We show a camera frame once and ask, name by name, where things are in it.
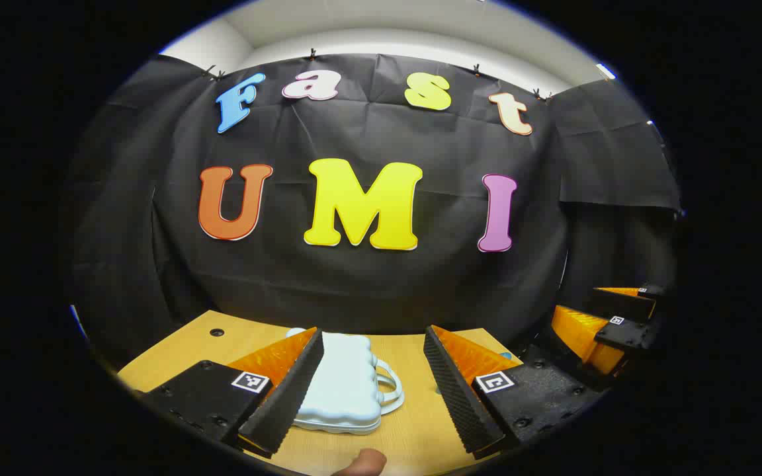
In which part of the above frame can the black backdrop cloth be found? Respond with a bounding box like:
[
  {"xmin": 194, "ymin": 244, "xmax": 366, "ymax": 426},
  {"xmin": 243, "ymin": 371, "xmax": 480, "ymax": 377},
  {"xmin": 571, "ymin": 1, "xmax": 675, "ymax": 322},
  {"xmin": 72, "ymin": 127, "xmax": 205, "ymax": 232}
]
[{"xmin": 67, "ymin": 52, "xmax": 683, "ymax": 371}]

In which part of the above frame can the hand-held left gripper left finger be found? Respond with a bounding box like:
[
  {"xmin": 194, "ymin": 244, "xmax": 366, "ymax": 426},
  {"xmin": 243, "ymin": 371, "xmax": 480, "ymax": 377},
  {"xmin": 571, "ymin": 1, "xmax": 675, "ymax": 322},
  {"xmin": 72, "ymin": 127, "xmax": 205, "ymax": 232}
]
[{"xmin": 145, "ymin": 327, "xmax": 325, "ymax": 459}]

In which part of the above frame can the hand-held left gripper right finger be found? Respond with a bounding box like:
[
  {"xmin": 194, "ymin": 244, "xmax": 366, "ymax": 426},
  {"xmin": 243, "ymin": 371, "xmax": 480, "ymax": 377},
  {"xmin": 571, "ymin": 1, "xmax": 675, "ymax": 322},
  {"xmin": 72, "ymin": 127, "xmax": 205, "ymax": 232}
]
[{"xmin": 423, "ymin": 325, "xmax": 610, "ymax": 461}]

